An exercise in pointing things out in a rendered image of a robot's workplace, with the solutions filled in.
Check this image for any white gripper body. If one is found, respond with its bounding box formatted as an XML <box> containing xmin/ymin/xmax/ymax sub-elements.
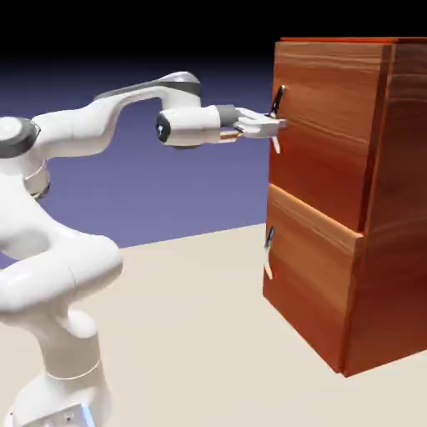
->
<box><xmin>233</xmin><ymin>107</ymin><xmax>289</xmax><ymax>140</ymax></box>

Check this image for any curved metal handle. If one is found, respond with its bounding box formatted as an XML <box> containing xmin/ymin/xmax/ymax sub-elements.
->
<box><xmin>262</xmin><ymin>225</ymin><xmax>276</xmax><ymax>280</ymax></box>
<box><xmin>269</xmin><ymin>84</ymin><xmax>287</xmax><ymax>155</ymax></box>

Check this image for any larger wooden cabinet door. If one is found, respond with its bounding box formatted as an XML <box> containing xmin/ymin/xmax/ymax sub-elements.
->
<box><xmin>269</xmin><ymin>41</ymin><xmax>393</xmax><ymax>232</ymax></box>

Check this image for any smaller wooden cabinet door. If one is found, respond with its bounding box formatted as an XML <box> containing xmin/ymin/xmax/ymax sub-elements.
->
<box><xmin>262</xmin><ymin>183</ymin><xmax>364</xmax><ymax>374</ymax></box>

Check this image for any reddish wooden cabinet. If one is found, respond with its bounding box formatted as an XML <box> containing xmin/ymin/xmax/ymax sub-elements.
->
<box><xmin>262</xmin><ymin>36</ymin><xmax>427</xmax><ymax>379</ymax></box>

